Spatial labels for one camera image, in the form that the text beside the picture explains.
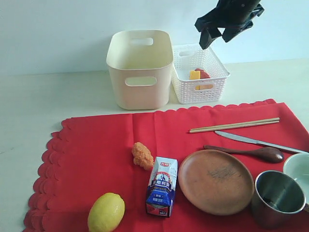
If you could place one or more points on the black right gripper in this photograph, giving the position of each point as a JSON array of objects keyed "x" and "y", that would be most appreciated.
[{"x": 234, "y": 15}]

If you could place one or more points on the red sausage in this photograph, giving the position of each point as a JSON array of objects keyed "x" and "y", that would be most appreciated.
[{"x": 203, "y": 73}]

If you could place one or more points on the yellow cheese wedge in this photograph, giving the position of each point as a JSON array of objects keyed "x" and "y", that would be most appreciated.
[{"x": 194, "y": 75}]

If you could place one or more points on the orange fried nugget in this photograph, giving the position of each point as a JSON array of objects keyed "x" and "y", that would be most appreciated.
[{"x": 142, "y": 156}]

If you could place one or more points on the blue white milk carton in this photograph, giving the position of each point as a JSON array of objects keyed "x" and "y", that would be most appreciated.
[{"x": 161, "y": 188}]

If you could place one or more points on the yellow lemon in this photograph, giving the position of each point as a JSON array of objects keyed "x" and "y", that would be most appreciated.
[{"x": 106, "y": 213}]

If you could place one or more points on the white lattice plastic basket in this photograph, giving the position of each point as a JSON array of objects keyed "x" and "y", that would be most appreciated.
[{"x": 190, "y": 57}]

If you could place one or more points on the cream plastic bin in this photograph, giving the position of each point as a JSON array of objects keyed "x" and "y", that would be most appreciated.
[{"x": 140, "y": 66}]

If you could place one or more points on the lower wooden chopstick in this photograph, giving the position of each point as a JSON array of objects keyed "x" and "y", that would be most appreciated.
[{"x": 233, "y": 126}]

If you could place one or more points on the wooden chopstick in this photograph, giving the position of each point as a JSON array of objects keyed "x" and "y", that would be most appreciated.
[
  {"x": 248, "y": 122},
  {"x": 233, "y": 126}
]

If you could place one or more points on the silver table knife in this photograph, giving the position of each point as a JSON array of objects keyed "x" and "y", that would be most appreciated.
[{"x": 257, "y": 142}]

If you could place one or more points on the upper wooden chopstick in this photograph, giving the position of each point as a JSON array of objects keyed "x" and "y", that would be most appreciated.
[{"x": 248, "y": 122}]

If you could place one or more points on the dark wooden spoon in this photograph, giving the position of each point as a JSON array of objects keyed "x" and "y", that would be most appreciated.
[{"x": 268, "y": 154}]

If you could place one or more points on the red scalloped cloth mat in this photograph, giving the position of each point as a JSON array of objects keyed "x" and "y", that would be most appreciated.
[{"x": 92, "y": 155}]

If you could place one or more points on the brown wooden plate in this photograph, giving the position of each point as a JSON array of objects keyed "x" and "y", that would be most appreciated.
[{"x": 216, "y": 182}]

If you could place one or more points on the stainless steel cup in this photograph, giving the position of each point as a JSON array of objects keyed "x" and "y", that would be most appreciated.
[{"x": 277, "y": 197}]

